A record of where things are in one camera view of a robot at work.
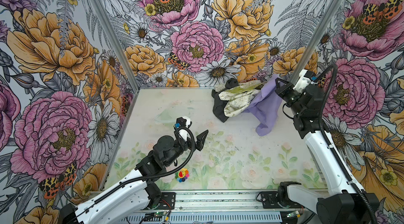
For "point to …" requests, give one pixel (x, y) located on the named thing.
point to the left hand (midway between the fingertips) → (199, 131)
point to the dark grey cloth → (218, 108)
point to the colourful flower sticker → (182, 175)
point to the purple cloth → (265, 103)
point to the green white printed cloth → (239, 97)
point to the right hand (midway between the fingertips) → (274, 82)
